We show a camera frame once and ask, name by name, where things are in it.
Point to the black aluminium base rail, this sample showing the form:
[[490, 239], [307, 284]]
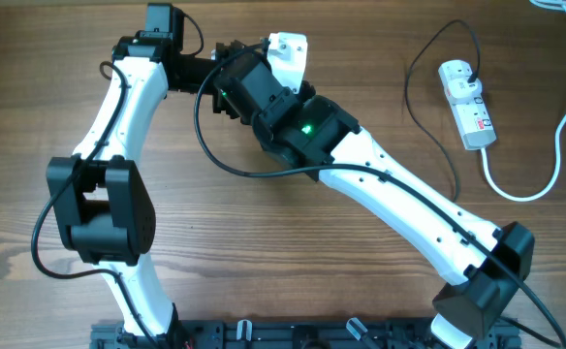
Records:
[[392, 333]]

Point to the white power strip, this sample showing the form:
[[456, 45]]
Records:
[[472, 119]]

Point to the white charger plug adapter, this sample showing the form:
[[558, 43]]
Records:
[[461, 90]]

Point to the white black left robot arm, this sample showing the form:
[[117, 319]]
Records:
[[100, 203]]

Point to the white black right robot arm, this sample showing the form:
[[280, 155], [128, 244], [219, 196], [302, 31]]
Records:
[[483, 265]]

